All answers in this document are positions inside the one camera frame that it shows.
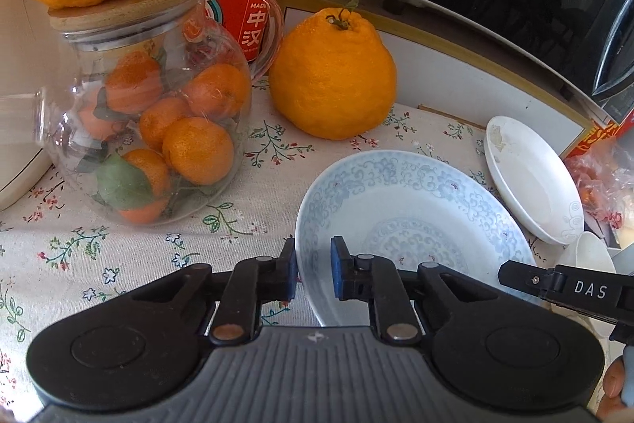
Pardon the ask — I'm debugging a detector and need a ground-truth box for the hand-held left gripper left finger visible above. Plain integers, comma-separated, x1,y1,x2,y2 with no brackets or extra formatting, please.
131,237,300,346

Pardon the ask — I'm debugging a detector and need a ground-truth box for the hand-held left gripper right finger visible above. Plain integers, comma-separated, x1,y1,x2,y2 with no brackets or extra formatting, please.
330,235,500,345

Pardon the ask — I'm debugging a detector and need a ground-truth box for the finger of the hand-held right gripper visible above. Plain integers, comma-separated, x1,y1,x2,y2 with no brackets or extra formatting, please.
498,259,563,301

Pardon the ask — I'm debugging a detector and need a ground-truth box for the white bowl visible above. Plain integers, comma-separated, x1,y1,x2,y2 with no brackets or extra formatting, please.
565,231,625,339

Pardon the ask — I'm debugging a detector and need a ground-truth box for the white plate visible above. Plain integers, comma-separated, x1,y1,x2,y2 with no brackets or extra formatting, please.
484,116,585,246

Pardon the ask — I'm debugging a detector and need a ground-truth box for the blue patterned bowl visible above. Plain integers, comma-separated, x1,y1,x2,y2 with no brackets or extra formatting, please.
294,149,539,327

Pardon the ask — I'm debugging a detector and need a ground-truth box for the person's right hand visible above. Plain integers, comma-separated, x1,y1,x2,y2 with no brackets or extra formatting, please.
597,356,628,419

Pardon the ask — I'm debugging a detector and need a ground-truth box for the plastic bag of oranges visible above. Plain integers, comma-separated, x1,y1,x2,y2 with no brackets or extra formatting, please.
565,140,634,250

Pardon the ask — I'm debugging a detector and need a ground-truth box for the red cardboard box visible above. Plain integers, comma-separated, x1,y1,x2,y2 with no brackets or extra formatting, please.
560,106,634,166

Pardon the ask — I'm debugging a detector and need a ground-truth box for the pile of small tangerines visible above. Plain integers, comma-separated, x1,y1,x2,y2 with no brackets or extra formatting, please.
74,14,253,226

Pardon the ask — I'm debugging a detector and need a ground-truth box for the large orange citrus fruit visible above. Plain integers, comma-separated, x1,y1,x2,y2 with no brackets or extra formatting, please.
268,0,398,141

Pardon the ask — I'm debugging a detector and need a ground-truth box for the white cabinet with wooden trim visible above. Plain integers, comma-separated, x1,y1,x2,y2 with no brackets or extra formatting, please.
275,0,610,156

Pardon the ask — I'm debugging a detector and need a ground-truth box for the clear glass jar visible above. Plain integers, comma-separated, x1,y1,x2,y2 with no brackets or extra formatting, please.
34,0,286,228

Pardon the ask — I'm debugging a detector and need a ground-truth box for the white kitchen appliance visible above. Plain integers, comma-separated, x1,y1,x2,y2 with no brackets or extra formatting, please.
0,0,53,212

